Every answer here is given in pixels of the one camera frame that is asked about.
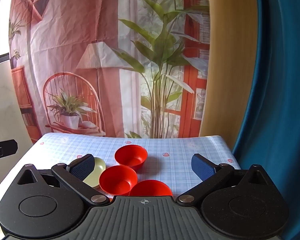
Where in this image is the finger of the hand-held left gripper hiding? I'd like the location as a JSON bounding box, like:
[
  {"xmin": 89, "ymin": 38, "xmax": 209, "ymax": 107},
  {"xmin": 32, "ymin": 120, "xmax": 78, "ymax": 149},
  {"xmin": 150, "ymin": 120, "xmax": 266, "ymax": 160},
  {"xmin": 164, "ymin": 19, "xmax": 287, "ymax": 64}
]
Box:
[{"xmin": 0, "ymin": 139, "xmax": 18, "ymax": 173}]

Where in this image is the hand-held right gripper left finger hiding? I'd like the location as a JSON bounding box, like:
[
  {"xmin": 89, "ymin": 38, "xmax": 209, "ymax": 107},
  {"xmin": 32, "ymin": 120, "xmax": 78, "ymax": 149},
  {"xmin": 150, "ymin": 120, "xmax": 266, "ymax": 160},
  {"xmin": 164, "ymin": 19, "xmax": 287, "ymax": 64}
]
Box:
[{"xmin": 16, "ymin": 154, "xmax": 110, "ymax": 207}]

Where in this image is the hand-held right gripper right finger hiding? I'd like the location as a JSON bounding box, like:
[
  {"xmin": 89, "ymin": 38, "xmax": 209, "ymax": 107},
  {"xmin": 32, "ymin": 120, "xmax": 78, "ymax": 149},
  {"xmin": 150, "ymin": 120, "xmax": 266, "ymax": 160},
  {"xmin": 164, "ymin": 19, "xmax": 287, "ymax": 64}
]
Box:
[{"xmin": 176, "ymin": 153, "xmax": 273, "ymax": 207}]

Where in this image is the yellow-green bowl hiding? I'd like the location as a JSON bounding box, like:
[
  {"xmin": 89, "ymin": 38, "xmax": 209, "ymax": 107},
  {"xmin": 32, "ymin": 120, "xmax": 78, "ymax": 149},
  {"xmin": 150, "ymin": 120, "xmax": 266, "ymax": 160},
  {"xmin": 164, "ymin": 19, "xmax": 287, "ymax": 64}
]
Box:
[{"xmin": 72, "ymin": 157, "xmax": 106, "ymax": 189}]

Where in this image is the red plastic bowl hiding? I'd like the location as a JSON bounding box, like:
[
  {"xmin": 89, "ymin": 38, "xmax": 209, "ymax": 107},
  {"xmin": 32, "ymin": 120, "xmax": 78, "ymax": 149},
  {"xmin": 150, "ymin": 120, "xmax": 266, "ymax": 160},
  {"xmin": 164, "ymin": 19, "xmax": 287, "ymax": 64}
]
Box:
[
  {"xmin": 114, "ymin": 144, "xmax": 148, "ymax": 169},
  {"xmin": 129, "ymin": 180, "xmax": 173, "ymax": 197},
  {"xmin": 99, "ymin": 165, "xmax": 138, "ymax": 196}
]

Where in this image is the blue checked tablecloth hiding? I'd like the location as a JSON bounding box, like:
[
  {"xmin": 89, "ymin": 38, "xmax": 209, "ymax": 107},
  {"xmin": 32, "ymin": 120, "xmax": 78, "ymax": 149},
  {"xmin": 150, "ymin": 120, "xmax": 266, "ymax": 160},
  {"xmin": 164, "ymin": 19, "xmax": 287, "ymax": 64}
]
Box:
[{"xmin": 0, "ymin": 132, "xmax": 242, "ymax": 207}]

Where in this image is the blue curtain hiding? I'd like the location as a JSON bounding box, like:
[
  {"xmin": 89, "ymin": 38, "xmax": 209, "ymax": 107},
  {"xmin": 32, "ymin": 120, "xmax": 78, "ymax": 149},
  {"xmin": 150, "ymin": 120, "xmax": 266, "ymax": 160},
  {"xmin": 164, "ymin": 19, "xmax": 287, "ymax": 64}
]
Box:
[{"xmin": 231, "ymin": 0, "xmax": 300, "ymax": 240}]

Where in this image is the yellow wooden panel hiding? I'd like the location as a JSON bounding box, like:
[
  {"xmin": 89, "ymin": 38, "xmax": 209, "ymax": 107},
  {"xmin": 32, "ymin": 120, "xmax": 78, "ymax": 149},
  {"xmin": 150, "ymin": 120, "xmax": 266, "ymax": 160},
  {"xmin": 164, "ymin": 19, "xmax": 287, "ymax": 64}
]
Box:
[{"xmin": 199, "ymin": 0, "xmax": 259, "ymax": 153}]

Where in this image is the printed room scene backdrop cloth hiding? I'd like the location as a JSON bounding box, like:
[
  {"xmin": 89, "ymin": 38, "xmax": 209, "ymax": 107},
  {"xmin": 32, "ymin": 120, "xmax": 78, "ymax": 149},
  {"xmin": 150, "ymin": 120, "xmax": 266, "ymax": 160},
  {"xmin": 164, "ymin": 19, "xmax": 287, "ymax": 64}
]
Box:
[{"xmin": 9, "ymin": 0, "xmax": 212, "ymax": 139}]

